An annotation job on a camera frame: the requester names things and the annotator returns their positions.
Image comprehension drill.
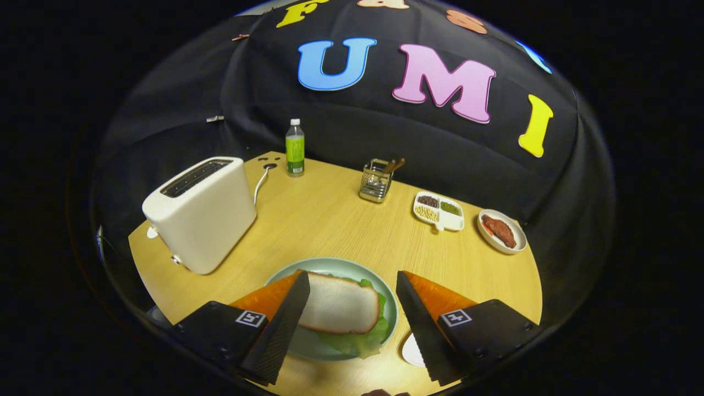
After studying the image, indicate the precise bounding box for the black backdrop cloth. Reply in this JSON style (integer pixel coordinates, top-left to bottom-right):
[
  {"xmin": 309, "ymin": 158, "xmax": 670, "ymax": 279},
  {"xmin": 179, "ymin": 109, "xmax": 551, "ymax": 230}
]
[{"xmin": 93, "ymin": 0, "xmax": 617, "ymax": 325}]

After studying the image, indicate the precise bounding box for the metal wire cutlery holder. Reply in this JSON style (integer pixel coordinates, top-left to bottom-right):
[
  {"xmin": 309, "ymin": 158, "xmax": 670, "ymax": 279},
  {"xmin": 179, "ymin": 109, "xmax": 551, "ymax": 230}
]
[{"xmin": 359, "ymin": 158, "xmax": 394, "ymax": 204}]

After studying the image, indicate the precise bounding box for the brown meat piece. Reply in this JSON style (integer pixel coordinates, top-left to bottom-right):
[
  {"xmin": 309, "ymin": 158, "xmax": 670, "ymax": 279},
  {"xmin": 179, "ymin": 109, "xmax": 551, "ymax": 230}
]
[{"xmin": 481, "ymin": 214, "xmax": 518, "ymax": 249}]

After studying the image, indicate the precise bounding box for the white toaster cable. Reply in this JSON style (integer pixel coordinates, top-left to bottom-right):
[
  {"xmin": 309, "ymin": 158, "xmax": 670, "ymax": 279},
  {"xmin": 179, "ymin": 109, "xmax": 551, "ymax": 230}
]
[{"xmin": 253, "ymin": 164, "xmax": 276, "ymax": 207}]

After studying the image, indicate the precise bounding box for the white oval plate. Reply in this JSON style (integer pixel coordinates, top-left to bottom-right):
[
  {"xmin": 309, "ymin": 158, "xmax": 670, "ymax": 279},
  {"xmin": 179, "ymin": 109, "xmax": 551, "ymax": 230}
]
[{"xmin": 477, "ymin": 209, "xmax": 528, "ymax": 255}]

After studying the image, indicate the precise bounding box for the green lettuce leaf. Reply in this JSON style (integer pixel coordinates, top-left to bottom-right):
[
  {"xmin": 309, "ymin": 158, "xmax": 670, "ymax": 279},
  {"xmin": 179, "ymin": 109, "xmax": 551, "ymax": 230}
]
[{"xmin": 316, "ymin": 278, "xmax": 390, "ymax": 359}]

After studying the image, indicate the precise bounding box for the white toaster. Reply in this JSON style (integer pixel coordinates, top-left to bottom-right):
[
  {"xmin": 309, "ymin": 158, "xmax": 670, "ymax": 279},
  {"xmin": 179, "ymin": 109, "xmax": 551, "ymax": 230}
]
[{"xmin": 142, "ymin": 157, "xmax": 257, "ymax": 276}]

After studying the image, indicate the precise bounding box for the green label plastic bottle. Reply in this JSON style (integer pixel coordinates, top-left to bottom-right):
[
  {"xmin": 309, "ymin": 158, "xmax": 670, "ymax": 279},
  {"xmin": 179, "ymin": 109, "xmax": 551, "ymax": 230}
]
[{"xmin": 285, "ymin": 118, "xmax": 306, "ymax": 178}]

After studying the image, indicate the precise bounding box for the toasted bread slice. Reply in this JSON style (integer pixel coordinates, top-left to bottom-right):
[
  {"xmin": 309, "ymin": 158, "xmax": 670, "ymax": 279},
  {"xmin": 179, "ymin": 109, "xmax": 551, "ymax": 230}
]
[{"xmin": 297, "ymin": 271, "xmax": 381, "ymax": 335}]

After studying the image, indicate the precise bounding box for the white square plate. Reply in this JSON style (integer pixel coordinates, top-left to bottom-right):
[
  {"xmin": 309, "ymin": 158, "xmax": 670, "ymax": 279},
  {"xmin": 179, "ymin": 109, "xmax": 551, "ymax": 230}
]
[{"xmin": 401, "ymin": 333, "xmax": 427, "ymax": 368}]

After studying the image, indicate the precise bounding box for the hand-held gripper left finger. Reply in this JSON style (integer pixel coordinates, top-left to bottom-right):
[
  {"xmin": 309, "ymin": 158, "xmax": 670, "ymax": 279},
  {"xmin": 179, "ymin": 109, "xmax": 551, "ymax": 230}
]
[{"xmin": 173, "ymin": 269, "xmax": 311, "ymax": 387}]

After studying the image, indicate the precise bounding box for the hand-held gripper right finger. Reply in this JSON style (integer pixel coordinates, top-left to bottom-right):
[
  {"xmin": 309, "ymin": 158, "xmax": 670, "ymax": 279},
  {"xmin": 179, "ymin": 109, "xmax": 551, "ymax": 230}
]
[{"xmin": 396, "ymin": 269, "xmax": 542, "ymax": 386}]

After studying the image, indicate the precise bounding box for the white divided dish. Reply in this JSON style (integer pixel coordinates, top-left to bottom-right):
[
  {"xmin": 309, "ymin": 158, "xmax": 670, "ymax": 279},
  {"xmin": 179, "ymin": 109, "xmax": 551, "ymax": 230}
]
[{"xmin": 413, "ymin": 191, "xmax": 465, "ymax": 232}]

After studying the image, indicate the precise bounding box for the light green round plate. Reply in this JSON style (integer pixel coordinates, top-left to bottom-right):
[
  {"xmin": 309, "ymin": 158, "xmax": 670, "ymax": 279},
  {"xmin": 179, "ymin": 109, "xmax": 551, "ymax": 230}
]
[{"xmin": 264, "ymin": 257, "xmax": 399, "ymax": 362}]

